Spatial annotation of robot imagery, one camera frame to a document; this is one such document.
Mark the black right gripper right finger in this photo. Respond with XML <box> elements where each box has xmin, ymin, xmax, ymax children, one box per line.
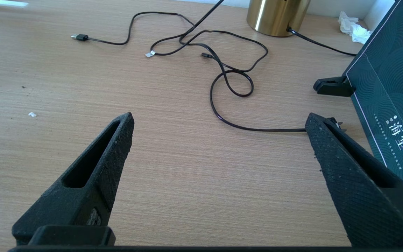
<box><xmin>305</xmin><ymin>113</ymin><xmax>403</xmax><ymax>247</ymax></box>

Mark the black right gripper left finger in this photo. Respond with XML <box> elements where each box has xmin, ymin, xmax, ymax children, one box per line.
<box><xmin>12</xmin><ymin>112</ymin><xmax>135</xmax><ymax>246</ymax></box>

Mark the crumpled white tissue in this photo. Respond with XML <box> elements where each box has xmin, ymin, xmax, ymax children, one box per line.
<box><xmin>338</xmin><ymin>11</ymin><xmax>373</xmax><ymax>44</ymax></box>

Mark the gold desk lamp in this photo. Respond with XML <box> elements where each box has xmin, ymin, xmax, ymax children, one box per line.
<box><xmin>246</xmin><ymin>0</ymin><xmax>311</xmax><ymax>37</ymax></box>

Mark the dark picture frame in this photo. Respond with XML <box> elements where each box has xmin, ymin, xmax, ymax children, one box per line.
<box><xmin>313</xmin><ymin>0</ymin><xmax>403</xmax><ymax>197</ymax></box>

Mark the black lamp cable with switch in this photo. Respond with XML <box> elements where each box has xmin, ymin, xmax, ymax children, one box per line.
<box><xmin>145</xmin><ymin>0</ymin><xmax>358</xmax><ymax>72</ymax></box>

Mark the black cable with power plug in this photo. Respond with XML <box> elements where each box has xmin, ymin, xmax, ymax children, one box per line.
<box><xmin>71</xmin><ymin>12</ymin><xmax>344</xmax><ymax>132</ymax></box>

